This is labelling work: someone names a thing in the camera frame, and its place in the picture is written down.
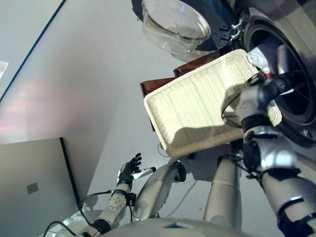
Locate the silver robot left leg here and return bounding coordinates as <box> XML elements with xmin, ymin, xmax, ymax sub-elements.
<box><xmin>134</xmin><ymin>161</ymin><xmax>188</xmax><ymax>221</ymax></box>

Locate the cream wicker basket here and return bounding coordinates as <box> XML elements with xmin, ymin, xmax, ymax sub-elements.
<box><xmin>143</xmin><ymin>48</ymin><xmax>283</xmax><ymax>158</ymax></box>

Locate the brown wooden stool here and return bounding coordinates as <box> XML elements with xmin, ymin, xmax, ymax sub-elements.
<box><xmin>140</xmin><ymin>50</ymin><xmax>233</xmax><ymax>96</ymax></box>

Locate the glass washing machine door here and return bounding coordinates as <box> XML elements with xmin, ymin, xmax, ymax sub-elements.
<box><xmin>130</xmin><ymin>0</ymin><xmax>238</xmax><ymax>58</ymax></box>

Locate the thin white floor cable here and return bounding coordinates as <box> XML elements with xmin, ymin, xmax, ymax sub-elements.
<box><xmin>157</xmin><ymin>142</ymin><xmax>198</xmax><ymax>218</ymax></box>

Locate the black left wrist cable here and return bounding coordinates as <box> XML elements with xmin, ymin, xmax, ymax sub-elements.
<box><xmin>45</xmin><ymin>189</ymin><xmax>134</xmax><ymax>236</ymax></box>

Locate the grey wall socket plate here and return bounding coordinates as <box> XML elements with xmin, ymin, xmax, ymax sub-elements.
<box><xmin>26</xmin><ymin>182</ymin><xmax>40</xmax><ymax>195</ymax></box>

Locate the silver robot torso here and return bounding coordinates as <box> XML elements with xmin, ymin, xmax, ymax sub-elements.
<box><xmin>103</xmin><ymin>216</ymin><xmax>282</xmax><ymax>237</ymax></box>

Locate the grey cabinet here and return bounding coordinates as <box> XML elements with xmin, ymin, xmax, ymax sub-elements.
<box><xmin>0</xmin><ymin>137</ymin><xmax>81</xmax><ymax>228</ymax></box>

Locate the white cloth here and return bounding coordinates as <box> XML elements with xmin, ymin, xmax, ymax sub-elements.
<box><xmin>246</xmin><ymin>45</ymin><xmax>275</xmax><ymax>74</ymax></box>

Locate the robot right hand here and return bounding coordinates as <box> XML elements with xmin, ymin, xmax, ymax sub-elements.
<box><xmin>256</xmin><ymin>77</ymin><xmax>295</xmax><ymax>104</ymax></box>

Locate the front-loading washing machine drum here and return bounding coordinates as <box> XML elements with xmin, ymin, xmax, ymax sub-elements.
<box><xmin>232</xmin><ymin>0</ymin><xmax>316</xmax><ymax>149</ymax></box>

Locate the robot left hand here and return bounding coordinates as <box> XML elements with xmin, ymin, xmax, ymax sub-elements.
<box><xmin>116</xmin><ymin>153</ymin><xmax>157</xmax><ymax>190</ymax></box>

